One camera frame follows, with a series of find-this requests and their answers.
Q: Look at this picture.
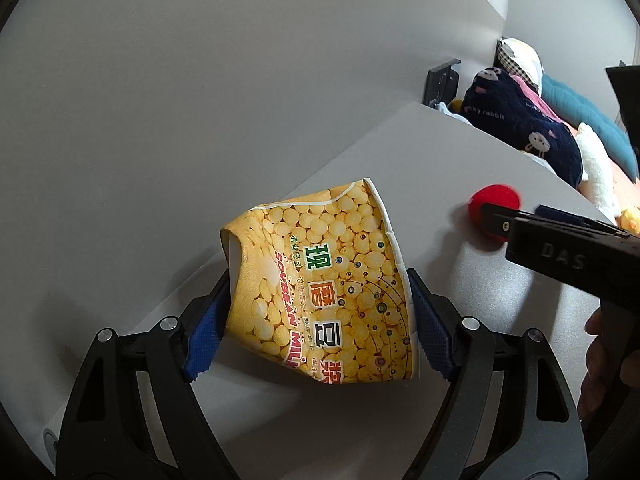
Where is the black flat device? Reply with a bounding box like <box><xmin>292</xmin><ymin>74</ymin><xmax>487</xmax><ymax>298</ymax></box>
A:
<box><xmin>424</xmin><ymin>59</ymin><xmax>461</xmax><ymax>106</ymax></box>

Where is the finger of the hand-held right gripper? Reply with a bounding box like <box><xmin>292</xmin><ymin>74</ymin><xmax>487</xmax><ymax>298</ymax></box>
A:
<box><xmin>487</xmin><ymin>207</ymin><xmax>640</xmax><ymax>307</ymax></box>
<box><xmin>535</xmin><ymin>204</ymin><xmax>631</xmax><ymax>238</ymax></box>

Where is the person's right hand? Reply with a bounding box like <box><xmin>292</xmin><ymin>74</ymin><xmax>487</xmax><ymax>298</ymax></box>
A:
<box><xmin>577</xmin><ymin>305</ymin><xmax>626</xmax><ymax>421</ymax></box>

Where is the pink cloth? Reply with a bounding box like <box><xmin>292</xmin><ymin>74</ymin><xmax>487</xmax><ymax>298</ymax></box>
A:
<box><xmin>510</xmin><ymin>75</ymin><xmax>566</xmax><ymax>121</ymax></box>

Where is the teal cushion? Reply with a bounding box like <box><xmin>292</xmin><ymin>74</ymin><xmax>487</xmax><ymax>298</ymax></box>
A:
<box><xmin>540</xmin><ymin>75</ymin><xmax>640</xmax><ymax>183</ymax></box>

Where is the grey dresser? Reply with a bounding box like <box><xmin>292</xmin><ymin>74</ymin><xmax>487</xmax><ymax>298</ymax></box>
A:
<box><xmin>47</xmin><ymin>101</ymin><xmax>618</xmax><ymax>480</ymax></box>

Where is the white goose plush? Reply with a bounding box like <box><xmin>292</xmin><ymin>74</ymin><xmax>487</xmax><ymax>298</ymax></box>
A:
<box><xmin>575</xmin><ymin>122</ymin><xmax>618</xmax><ymax>218</ymax></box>

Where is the yellow duck plush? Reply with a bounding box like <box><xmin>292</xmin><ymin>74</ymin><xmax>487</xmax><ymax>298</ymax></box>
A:
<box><xmin>617</xmin><ymin>205</ymin><xmax>640</xmax><ymax>233</ymax></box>

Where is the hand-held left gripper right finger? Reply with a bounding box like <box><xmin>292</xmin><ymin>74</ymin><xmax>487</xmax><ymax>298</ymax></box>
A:
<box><xmin>405</xmin><ymin>267</ymin><xmax>588</xmax><ymax>480</ymax></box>

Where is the navy rabbit print blanket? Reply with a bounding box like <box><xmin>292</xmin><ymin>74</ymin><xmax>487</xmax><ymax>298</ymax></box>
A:
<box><xmin>460</xmin><ymin>67</ymin><xmax>586</xmax><ymax>186</ymax></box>

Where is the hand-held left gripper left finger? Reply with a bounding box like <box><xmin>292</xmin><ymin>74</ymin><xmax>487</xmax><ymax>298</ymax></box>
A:
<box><xmin>52</xmin><ymin>272</ymin><xmax>236</xmax><ymax>480</ymax></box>

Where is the checkered pillow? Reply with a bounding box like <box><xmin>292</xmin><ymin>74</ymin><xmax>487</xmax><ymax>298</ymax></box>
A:
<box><xmin>500</xmin><ymin>37</ymin><xmax>543</xmax><ymax>86</ymax></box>

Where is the crushed yellow paper cup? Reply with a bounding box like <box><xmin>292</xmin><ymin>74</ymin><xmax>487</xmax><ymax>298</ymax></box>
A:
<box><xmin>220</xmin><ymin>177</ymin><xmax>421</xmax><ymax>386</ymax></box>

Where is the red fuzzy ball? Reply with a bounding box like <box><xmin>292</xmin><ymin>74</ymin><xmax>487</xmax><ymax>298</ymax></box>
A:
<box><xmin>467</xmin><ymin>185</ymin><xmax>521</xmax><ymax>246</ymax></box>

